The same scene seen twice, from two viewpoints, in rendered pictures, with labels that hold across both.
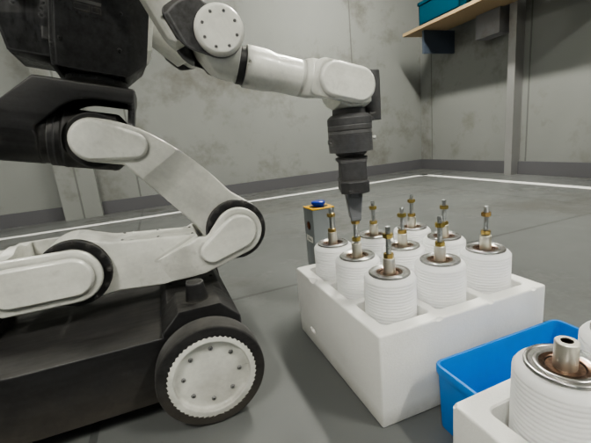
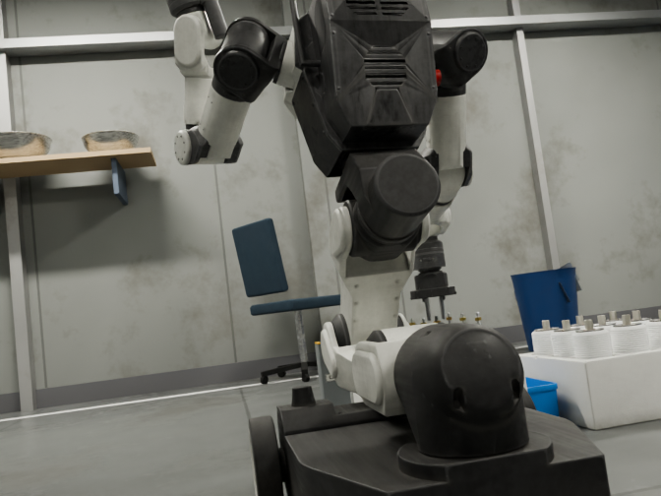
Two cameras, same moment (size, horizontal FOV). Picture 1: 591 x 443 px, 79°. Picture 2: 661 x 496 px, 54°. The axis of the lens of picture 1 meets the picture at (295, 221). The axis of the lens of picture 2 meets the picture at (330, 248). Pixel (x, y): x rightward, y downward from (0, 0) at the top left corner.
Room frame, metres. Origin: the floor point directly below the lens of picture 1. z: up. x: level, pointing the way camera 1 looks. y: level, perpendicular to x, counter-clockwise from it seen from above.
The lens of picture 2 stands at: (0.69, 1.67, 0.40)
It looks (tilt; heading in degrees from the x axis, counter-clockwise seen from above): 5 degrees up; 280
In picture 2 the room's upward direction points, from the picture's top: 7 degrees counter-clockwise
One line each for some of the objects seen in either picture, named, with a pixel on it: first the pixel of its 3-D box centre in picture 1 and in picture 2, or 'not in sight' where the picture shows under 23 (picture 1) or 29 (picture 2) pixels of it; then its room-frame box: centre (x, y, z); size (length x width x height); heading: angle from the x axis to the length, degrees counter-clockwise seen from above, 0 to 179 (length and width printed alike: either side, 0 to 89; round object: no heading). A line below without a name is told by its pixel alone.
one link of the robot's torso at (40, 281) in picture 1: (56, 269); (419, 368); (0.76, 0.54, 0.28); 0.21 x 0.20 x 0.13; 110
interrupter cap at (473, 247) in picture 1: (485, 248); not in sight; (0.70, -0.39, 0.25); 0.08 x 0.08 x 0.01
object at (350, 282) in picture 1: (359, 294); not in sight; (0.74, -0.13, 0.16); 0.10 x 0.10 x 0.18
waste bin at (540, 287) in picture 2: not in sight; (551, 305); (0.10, -2.50, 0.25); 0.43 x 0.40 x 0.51; 25
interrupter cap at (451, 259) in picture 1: (440, 259); not in sight; (0.67, -0.28, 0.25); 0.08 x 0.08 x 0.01
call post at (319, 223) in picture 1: (322, 257); (335, 401); (1.03, -0.07, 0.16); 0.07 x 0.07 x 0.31; 19
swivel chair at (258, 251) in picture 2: not in sight; (293, 297); (1.64, -2.30, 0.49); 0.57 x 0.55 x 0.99; 32
